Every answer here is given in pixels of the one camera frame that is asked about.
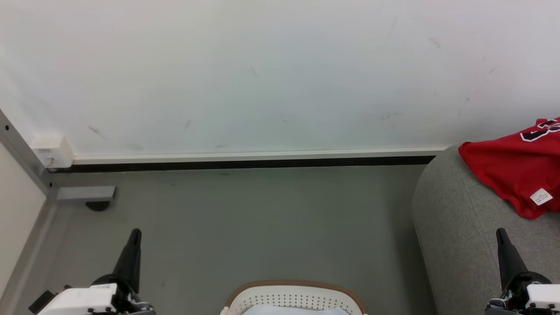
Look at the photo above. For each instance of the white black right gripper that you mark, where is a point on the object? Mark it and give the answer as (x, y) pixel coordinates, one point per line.
(536, 299)

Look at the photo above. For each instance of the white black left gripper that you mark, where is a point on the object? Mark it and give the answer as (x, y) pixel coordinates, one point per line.
(83, 299)

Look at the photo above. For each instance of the red basketball jersey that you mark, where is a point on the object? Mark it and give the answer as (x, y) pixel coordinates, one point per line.
(507, 170)

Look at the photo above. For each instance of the grey fabric sofa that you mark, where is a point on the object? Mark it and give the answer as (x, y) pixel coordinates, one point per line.
(459, 240)

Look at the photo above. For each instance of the light blue cloth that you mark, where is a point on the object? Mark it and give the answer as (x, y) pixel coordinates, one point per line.
(297, 311)

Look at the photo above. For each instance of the black round levelling foot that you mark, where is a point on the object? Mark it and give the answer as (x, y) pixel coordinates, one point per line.
(97, 205)

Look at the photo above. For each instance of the white and black baseboard strip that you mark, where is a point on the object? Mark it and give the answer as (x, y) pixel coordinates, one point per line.
(253, 159)

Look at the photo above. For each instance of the white laundry basket brown rim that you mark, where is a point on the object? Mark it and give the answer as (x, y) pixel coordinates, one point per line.
(297, 297)

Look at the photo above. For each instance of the grey metal foot bracket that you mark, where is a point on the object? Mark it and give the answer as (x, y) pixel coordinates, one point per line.
(85, 193)

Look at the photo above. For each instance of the white wall socket box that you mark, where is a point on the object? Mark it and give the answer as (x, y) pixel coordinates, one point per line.
(54, 151)

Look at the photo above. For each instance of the grey metal partition frame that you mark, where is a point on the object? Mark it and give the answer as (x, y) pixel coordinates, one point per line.
(22, 153)

